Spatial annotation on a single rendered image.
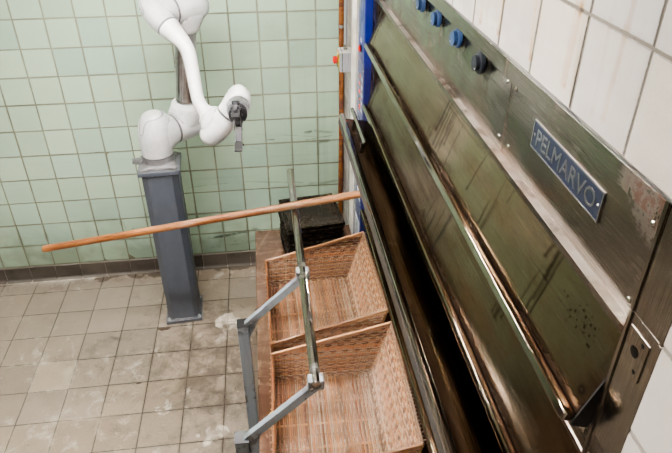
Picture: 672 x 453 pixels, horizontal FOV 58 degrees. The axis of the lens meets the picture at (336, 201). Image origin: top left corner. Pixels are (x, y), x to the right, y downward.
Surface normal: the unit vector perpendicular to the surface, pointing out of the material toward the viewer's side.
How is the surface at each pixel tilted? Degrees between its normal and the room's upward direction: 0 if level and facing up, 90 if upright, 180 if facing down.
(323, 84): 90
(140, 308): 0
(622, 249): 90
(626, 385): 90
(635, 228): 90
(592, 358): 70
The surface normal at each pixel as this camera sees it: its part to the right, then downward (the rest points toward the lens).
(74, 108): 0.13, 0.52
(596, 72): -0.99, 0.07
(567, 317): -0.93, -0.23
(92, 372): 0.00, -0.85
